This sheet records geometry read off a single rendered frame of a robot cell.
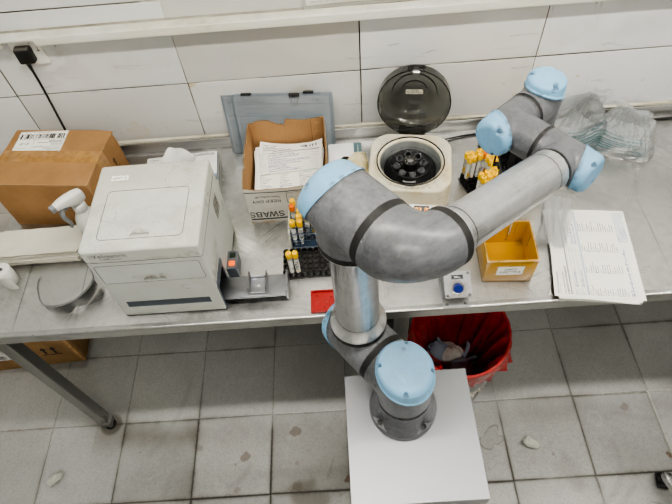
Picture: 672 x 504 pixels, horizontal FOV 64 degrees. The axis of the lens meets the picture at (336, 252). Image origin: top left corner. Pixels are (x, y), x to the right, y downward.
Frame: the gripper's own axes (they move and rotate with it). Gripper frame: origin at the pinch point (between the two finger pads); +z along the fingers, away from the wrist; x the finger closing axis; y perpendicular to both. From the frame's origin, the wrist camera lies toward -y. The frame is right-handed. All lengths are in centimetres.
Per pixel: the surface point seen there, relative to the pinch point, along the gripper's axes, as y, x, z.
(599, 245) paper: -27.7, -3.4, 24.4
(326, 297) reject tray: 48, 11, 25
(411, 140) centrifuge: 22.1, -37.0, 14.3
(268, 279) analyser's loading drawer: 63, 7, 22
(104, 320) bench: 108, 16, 25
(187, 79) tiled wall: 88, -50, -2
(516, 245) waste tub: -5.5, -4.6, 25.0
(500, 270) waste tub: 1.7, 6.9, 20.0
